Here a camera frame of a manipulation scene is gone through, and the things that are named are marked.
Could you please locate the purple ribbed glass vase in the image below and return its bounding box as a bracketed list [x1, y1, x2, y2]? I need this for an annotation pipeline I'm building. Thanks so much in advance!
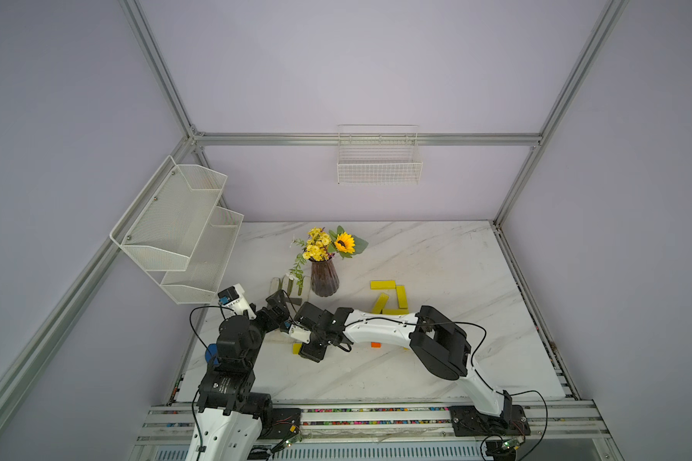
[311, 259, 339, 298]

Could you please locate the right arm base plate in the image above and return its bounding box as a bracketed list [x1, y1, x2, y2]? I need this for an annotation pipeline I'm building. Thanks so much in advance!
[449, 405, 532, 437]

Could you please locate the yellow artificial flower bouquet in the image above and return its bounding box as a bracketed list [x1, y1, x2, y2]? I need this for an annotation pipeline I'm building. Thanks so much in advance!
[288, 226, 369, 288]

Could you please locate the white wire wall basket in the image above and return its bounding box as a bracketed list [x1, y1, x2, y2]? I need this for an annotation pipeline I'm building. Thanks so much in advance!
[336, 124, 423, 186]

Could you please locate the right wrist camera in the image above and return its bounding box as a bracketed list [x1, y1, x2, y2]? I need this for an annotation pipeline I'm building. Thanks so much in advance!
[288, 325, 311, 344]

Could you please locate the aluminium mounting rail base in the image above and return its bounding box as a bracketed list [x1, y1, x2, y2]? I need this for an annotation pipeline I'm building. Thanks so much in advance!
[129, 396, 624, 461]

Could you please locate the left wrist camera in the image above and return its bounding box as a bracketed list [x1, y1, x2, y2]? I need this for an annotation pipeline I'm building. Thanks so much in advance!
[217, 284, 256, 320]

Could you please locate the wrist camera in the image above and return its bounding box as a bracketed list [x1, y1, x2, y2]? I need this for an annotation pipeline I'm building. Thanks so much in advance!
[217, 284, 256, 320]
[288, 325, 311, 344]

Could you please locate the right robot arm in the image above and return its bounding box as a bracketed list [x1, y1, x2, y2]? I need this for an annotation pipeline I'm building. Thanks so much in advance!
[288, 303, 512, 426]

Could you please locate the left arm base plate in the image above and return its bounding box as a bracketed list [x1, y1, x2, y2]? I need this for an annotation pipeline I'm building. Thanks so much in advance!
[259, 407, 302, 440]

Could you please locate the blue trowel wooden handle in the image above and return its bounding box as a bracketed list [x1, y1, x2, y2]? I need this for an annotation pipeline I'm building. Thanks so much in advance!
[205, 344, 220, 366]

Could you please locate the white two-tier mesh shelf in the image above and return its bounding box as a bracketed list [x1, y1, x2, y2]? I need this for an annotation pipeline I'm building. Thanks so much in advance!
[110, 157, 244, 305]

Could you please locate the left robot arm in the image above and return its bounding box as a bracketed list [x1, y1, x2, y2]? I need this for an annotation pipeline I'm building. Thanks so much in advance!
[186, 285, 299, 460]

